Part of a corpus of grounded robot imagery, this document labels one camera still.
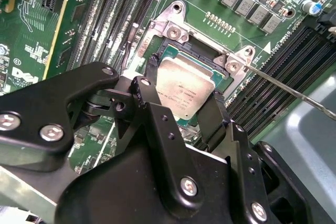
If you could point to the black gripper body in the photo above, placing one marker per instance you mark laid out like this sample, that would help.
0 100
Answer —
118 195

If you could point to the silver CPU chip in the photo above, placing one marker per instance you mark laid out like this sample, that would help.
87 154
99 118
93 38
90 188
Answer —
183 85

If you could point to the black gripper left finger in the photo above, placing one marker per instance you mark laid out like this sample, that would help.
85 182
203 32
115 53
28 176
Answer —
39 103

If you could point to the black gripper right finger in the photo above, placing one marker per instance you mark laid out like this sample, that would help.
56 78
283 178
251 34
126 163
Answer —
246 161

